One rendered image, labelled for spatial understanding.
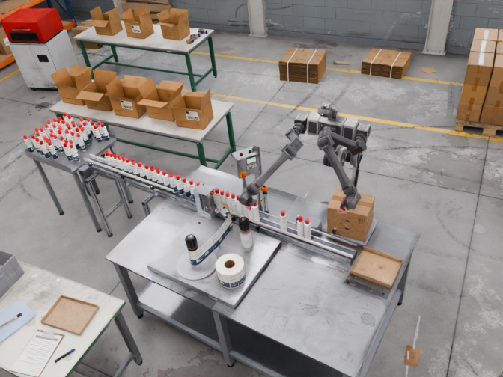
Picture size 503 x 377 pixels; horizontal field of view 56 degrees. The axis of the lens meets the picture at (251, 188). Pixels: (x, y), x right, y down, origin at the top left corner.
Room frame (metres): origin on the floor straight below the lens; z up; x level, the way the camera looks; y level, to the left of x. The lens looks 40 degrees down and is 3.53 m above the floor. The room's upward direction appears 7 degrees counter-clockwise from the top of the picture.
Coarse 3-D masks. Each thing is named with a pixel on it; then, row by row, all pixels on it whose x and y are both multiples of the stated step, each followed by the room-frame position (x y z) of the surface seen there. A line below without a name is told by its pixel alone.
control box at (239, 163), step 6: (240, 150) 2.91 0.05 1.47; (246, 150) 2.91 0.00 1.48; (234, 156) 2.85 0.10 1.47; (240, 156) 2.84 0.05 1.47; (246, 156) 2.84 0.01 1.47; (234, 162) 2.86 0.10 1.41; (240, 162) 2.82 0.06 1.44; (252, 162) 2.85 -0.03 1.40; (234, 168) 2.89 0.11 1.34; (240, 168) 2.81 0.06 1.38; (246, 168) 2.83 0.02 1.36; (252, 168) 2.85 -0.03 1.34; (240, 174) 2.81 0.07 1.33; (246, 174) 2.83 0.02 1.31
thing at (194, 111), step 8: (184, 96) 4.74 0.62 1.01; (192, 96) 4.70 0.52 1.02; (200, 96) 4.67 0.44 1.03; (208, 96) 4.55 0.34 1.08; (176, 104) 4.59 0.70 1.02; (184, 104) 4.73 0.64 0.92; (192, 104) 4.71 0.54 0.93; (200, 104) 4.67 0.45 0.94; (208, 104) 4.55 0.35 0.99; (176, 112) 4.50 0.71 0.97; (184, 112) 4.46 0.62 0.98; (192, 112) 4.41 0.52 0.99; (200, 112) 4.38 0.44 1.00; (208, 112) 4.52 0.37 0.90; (176, 120) 4.51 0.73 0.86; (184, 120) 4.47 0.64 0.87; (192, 120) 4.42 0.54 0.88; (200, 120) 4.38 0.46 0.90; (208, 120) 4.49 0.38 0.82; (192, 128) 4.43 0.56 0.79; (200, 128) 4.39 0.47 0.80
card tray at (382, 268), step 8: (368, 248) 2.33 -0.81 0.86; (360, 256) 2.29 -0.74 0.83; (368, 256) 2.28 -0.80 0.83; (376, 256) 2.27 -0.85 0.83; (384, 256) 2.26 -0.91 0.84; (392, 256) 2.22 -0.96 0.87; (360, 264) 2.21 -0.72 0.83; (368, 264) 2.20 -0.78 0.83; (376, 264) 2.20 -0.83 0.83; (384, 264) 2.19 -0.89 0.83; (392, 264) 2.18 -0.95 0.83; (400, 264) 2.14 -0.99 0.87; (352, 272) 2.14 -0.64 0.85; (360, 272) 2.14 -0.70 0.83; (368, 272) 2.13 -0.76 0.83; (376, 272) 2.12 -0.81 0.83; (384, 272) 2.11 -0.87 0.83; (392, 272) 2.10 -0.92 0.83; (368, 280) 2.06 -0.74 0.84; (376, 280) 2.03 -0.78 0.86; (384, 280) 2.05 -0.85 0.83; (392, 280) 2.04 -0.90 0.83
